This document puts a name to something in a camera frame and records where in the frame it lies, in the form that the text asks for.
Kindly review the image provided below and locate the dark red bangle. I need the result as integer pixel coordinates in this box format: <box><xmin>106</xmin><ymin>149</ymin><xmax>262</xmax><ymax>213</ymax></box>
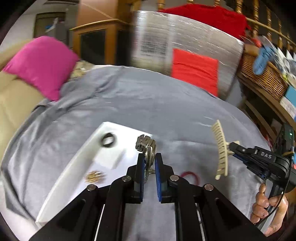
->
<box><xmin>180</xmin><ymin>171</ymin><xmax>200</xmax><ymax>186</ymax></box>

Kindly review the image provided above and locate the beige hair claw clip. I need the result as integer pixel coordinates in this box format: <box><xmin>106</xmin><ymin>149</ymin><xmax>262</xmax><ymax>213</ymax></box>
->
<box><xmin>211</xmin><ymin>120</ymin><xmax>234</xmax><ymax>180</ymax></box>

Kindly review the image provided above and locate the right human hand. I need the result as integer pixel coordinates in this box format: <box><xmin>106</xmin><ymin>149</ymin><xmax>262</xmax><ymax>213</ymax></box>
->
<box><xmin>250</xmin><ymin>182</ymin><xmax>290</xmax><ymax>237</ymax></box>

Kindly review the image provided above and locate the white rectangular tray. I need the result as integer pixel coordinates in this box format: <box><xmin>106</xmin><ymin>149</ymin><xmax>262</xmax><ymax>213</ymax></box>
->
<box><xmin>35</xmin><ymin>122</ymin><xmax>146</xmax><ymax>227</ymax></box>

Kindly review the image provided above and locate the wooden shelf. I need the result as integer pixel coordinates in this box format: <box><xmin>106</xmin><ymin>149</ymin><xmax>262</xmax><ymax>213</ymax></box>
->
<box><xmin>236</xmin><ymin>71</ymin><xmax>295</xmax><ymax>144</ymax></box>

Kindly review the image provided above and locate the wicker basket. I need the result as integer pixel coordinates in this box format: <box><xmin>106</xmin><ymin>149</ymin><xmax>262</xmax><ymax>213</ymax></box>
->
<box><xmin>241</xmin><ymin>53</ymin><xmax>288</xmax><ymax>102</ymax></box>

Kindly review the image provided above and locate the grey bed blanket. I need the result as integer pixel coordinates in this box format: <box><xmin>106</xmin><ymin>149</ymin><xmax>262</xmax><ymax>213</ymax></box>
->
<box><xmin>2</xmin><ymin>66</ymin><xmax>268</xmax><ymax>240</ymax></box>

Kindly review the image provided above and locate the red pillow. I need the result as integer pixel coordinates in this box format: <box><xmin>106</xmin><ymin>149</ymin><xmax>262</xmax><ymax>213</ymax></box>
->
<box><xmin>171</xmin><ymin>49</ymin><xmax>219</xmax><ymax>96</ymax></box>

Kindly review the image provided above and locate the blue cloth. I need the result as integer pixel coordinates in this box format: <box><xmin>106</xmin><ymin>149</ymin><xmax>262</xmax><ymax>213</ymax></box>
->
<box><xmin>252</xmin><ymin>47</ymin><xmax>276</xmax><ymax>75</ymax></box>

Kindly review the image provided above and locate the silver foil insulation panel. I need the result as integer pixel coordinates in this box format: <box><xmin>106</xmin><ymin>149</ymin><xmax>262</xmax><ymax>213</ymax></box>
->
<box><xmin>130</xmin><ymin>11</ymin><xmax>244</xmax><ymax>100</ymax></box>

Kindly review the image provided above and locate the magenta pillow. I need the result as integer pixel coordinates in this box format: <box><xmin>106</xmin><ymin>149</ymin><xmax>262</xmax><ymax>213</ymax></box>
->
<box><xmin>3</xmin><ymin>36</ymin><xmax>79</xmax><ymax>101</ymax></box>

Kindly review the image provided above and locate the wooden cabinet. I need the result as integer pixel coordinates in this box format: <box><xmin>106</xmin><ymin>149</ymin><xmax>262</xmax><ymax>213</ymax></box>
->
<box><xmin>70</xmin><ymin>0</ymin><xmax>133</xmax><ymax>65</ymax></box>

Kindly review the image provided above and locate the red fabric on railing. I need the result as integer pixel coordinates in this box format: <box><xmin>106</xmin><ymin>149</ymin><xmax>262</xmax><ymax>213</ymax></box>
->
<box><xmin>160</xmin><ymin>4</ymin><xmax>250</xmax><ymax>40</ymax></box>

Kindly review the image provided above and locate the black hair tie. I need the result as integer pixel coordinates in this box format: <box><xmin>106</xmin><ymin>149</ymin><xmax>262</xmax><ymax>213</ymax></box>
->
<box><xmin>100</xmin><ymin>132</ymin><xmax>117</xmax><ymax>149</ymax></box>

